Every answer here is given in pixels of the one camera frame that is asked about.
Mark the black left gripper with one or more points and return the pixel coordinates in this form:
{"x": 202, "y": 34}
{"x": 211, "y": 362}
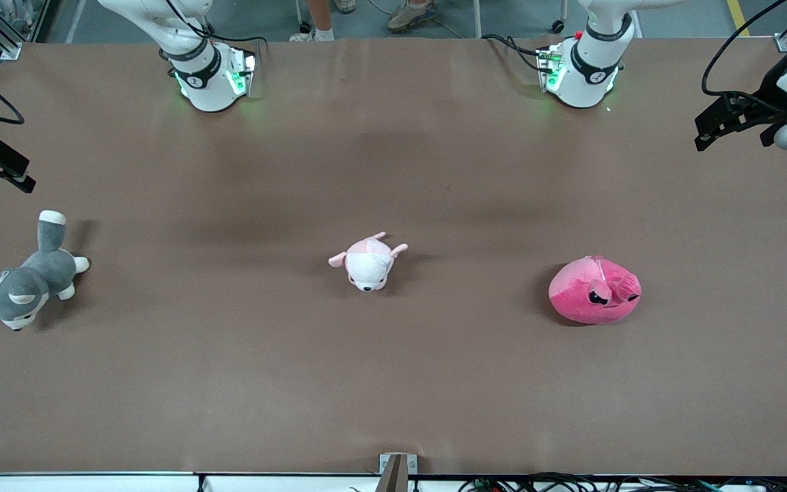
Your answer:
{"x": 766, "y": 95}

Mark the round hot pink plush toy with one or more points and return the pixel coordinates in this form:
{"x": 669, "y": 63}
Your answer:
{"x": 581, "y": 294}

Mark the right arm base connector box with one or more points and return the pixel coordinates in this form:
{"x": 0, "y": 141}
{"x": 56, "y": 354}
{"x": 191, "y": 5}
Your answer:
{"x": 242, "y": 75}

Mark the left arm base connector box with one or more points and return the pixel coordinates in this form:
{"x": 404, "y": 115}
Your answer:
{"x": 549, "y": 68}

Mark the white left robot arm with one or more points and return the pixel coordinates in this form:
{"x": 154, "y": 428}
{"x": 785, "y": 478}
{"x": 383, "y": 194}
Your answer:
{"x": 585, "y": 75}

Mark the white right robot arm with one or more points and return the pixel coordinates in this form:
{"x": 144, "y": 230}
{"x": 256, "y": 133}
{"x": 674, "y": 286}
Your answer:
{"x": 209, "y": 85}

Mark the grey white plush husky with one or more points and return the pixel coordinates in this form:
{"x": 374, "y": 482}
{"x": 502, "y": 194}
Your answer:
{"x": 31, "y": 277}

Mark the black caster wheel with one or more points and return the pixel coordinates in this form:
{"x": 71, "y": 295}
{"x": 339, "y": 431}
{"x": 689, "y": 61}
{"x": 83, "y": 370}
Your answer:
{"x": 557, "y": 26}

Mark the white stand leg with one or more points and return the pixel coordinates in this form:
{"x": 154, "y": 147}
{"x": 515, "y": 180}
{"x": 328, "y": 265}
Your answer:
{"x": 477, "y": 20}

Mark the tan sneaker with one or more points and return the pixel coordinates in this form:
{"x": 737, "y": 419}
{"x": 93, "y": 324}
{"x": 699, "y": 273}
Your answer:
{"x": 410, "y": 15}

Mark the white sneaker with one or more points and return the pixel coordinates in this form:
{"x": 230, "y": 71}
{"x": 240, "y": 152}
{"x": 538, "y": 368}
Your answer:
{"x": 318, "y": 35}

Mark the pale pink white plush dog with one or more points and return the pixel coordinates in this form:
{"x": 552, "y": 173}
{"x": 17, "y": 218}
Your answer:
{"x": 369, "y": 266}

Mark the bare person leg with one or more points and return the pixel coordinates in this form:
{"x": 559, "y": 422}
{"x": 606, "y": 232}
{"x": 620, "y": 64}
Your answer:
{"x": 320, "y": 14}

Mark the white table edge rail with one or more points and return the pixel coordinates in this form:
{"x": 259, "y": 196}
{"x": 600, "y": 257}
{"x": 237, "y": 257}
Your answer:
{"x": 93, "y": 484}

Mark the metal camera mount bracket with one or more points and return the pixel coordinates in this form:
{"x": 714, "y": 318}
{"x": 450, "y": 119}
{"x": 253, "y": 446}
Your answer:
{"x": 397, "y": 471}

